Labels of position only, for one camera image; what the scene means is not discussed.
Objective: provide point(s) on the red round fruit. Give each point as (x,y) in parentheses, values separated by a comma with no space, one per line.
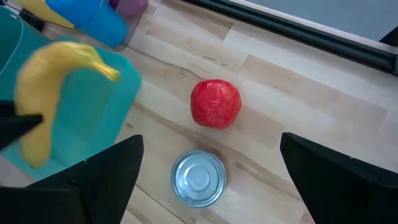
(216,104)

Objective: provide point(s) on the black frame clamp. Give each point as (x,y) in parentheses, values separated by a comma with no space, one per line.
(391,37)

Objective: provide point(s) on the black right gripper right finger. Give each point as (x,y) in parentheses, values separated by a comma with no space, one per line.
(345,189)

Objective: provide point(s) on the blue plastic water bottle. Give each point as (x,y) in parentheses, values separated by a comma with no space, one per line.
(93,21)

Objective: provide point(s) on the black aluminium table frame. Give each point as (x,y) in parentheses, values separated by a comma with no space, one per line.
(311,37)

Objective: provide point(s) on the translucent teal plastic tray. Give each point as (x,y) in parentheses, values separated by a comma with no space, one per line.
(93,118)

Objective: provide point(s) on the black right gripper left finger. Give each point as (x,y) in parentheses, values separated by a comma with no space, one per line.
(68,196)

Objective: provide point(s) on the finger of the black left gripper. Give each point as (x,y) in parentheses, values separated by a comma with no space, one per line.
(6,107)
(15,129)

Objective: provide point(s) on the silver can with green label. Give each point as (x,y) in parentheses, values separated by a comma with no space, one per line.
(199,179)

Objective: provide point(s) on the yellow banana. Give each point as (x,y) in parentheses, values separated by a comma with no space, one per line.
(40,84)

